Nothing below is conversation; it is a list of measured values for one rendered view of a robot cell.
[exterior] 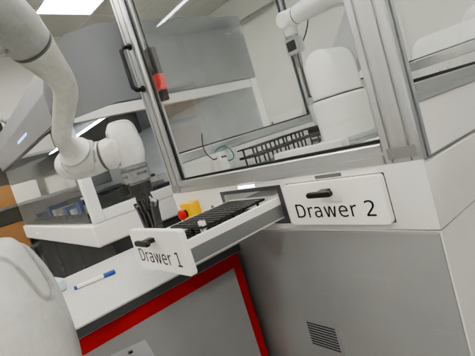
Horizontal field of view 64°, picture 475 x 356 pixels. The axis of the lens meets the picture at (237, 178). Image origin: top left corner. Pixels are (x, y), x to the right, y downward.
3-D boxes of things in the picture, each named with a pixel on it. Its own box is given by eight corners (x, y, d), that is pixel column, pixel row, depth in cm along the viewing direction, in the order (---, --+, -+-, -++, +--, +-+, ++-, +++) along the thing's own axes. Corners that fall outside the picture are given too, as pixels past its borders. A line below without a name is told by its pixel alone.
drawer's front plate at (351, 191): (391, 224, 81) (378, 175, 79) (292, 224, 104) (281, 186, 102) (396, 222, 82) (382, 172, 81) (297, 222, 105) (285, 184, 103)
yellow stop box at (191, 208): (192, 222, 138) (186, 204, 137) (183, 223, 144) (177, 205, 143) (203, 217, 141) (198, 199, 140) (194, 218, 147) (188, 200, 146)
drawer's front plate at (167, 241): (192, 277, 86) (177, 231, 85) (140, 265, 109) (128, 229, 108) (198, 273, 87) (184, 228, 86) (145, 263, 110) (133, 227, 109)
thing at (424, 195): (440, 229, 75) (423, 159, 73) (183, 227, 155) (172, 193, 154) (555, 127, 132) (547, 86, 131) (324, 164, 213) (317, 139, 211)
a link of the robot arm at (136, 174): (127, 167, 120) (133, 185, 121) (151, 160, 126) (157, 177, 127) (114, 171, 127) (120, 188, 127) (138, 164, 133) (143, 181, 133)
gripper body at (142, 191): (122, 186, 128) (131, 212, 129) (135, 184, 121) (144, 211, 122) (141, 180, 133) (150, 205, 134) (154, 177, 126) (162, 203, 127)
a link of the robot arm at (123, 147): (152, 159, 131) (116, 170, 132) (138, 116, 130) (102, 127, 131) (143, 162, 121) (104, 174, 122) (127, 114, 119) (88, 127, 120)
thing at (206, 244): (193, 266, 88) (184, 241, 88) (146, 258, 109) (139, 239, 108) (302, 208, 113) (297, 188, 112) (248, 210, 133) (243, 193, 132)
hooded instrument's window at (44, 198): (92, 224, 168) (56, 125, 163) (25, 225, 308) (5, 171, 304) (271, 157, 237) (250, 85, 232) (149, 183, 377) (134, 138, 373)
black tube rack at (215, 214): (210, 250, 96) (202, 226, 96) (177, 247, 110) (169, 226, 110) (270, 219, 110) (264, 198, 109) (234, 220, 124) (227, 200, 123)
